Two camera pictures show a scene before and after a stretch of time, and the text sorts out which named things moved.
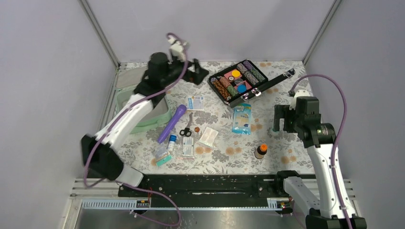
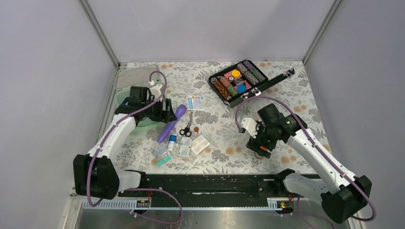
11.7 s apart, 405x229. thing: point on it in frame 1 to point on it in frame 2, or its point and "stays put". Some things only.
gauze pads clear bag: [208, 137] to [198, 144]
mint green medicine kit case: [128, 77] stays put
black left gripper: [197, 77] to [165, 116]
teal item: [162, 155] stays put
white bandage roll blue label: [171, 144] stays put
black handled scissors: [186, 131] stays put
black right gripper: [282, 111] to [254, 144]
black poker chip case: [243, 81] stays put
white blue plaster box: [196, 103] stays put
